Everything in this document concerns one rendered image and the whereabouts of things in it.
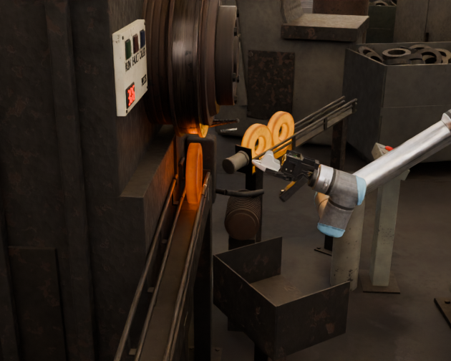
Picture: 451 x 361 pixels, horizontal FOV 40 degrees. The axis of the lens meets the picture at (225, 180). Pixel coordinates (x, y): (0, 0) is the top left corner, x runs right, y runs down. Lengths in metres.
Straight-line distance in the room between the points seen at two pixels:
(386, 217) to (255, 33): 2.21
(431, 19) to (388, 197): 3.46
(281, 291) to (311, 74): 3.04
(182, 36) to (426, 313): 1.64
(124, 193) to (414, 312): 1.58
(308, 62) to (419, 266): 1.93
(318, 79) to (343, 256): 2.03
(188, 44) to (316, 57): 2.91
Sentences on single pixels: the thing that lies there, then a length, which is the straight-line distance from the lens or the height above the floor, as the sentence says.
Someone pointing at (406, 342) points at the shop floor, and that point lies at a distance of 2.53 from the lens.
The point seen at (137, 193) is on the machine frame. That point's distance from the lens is 1.46.
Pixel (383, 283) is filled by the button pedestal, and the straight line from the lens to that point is 2.84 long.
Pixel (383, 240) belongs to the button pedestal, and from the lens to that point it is 2.74.
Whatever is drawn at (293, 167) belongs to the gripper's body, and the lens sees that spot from 2.00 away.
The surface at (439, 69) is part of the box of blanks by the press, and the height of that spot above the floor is 0.71.
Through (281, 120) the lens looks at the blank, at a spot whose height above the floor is 0.77.
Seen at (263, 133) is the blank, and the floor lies 0.75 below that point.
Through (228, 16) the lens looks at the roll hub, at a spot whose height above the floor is 1.24.
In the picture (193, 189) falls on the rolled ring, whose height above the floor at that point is 0.74.
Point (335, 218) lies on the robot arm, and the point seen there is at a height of 0.58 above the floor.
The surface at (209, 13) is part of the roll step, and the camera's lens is 1.68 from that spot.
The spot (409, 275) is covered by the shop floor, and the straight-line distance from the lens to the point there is 2.98.
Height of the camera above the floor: 1.43
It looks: 21 degrees down
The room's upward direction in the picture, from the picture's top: straight up
